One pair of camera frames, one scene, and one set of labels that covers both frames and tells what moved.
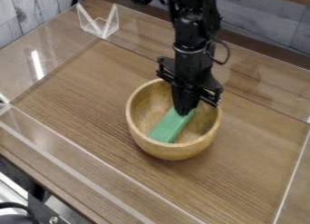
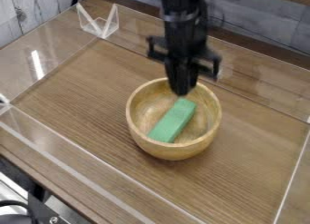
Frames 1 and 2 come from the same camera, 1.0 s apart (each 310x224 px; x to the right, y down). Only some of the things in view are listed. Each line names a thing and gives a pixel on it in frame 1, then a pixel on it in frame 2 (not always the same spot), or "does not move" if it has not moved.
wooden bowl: x=149 y=106 does not move
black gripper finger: x=181 y=100 -> x=178 y=75
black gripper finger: x=193 y=99 -> x=190 y=76
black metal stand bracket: x=41 y=212 does not move
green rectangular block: x=170 y=125 does not move
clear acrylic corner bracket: x=98 y=26 does not move
